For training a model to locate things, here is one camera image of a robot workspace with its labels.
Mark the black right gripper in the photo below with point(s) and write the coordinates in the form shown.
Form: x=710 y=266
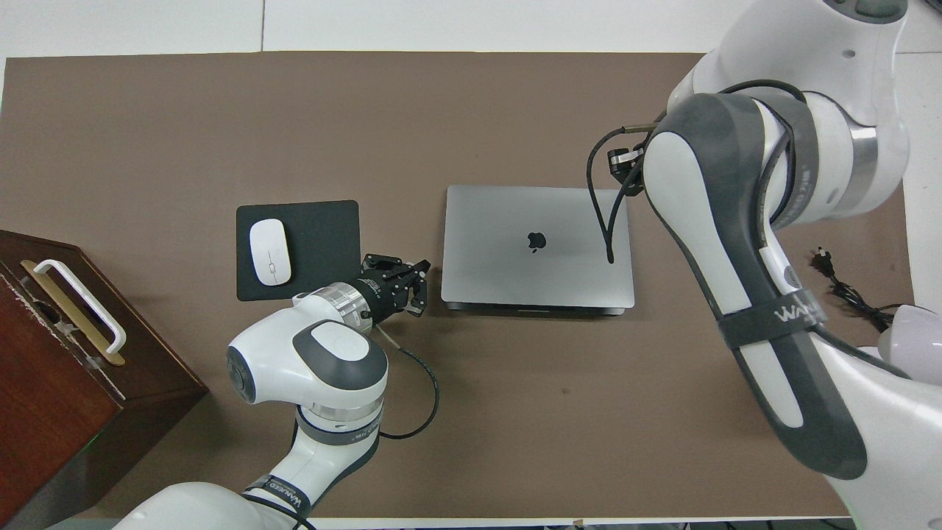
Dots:
x=625 y=163

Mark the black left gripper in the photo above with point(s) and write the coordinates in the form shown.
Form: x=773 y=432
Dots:
x=384 y=293

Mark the silver laptop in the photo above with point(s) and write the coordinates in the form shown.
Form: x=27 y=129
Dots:
x=515 y=272

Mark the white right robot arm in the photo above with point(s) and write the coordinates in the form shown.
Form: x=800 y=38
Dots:
x=706 y=184

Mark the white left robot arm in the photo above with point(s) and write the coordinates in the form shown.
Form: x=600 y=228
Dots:
x=309 y=368

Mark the black mouse pad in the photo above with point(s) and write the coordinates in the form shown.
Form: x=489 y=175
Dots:
x=324 y=250

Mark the white computer mouse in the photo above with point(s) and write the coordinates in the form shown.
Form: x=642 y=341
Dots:
x=270 y=254

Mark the brown table mat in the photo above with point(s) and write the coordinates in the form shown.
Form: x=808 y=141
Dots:
x=515 y=442

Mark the white desk lamp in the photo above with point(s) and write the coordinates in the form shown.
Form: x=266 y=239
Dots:
x=916 y=335

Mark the dark brown wooden box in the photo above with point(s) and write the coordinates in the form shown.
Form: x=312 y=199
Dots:
x=44 y=412

